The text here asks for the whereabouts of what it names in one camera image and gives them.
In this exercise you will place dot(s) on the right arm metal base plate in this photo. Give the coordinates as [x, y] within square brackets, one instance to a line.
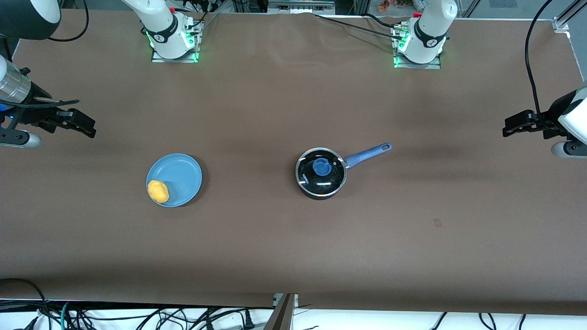
[190, 57]

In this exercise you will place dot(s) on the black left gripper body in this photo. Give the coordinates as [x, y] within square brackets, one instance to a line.
[546, 124]

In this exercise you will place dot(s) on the orange small background object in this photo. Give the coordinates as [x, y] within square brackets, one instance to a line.
[384, 4]

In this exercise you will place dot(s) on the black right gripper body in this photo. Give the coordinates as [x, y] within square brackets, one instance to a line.
[31, 114]

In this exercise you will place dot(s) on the blue round plate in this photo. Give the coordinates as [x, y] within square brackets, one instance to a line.
[181, 176]

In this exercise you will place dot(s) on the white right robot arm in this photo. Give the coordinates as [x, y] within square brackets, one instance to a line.
[165, 27]

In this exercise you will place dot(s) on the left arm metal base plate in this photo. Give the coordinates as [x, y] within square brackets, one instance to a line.
[435, 65]

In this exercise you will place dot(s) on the yellow potato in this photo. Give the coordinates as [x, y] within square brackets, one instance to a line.
[158, 191]

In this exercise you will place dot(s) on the aluminium frame corner profile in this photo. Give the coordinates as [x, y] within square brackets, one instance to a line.
[560, 24]

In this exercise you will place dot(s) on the glass lid with blue knob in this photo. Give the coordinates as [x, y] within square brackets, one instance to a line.
[321, 167]

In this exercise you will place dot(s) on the brown table cover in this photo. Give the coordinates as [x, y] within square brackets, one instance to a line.
[275, 252]

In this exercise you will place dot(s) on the grey background device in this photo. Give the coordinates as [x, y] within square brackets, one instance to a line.
[300, 5]

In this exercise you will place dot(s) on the black power plug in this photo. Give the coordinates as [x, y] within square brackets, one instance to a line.
[248, 319]

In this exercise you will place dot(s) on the aluminium frame post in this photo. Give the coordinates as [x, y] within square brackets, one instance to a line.
[283, 316]

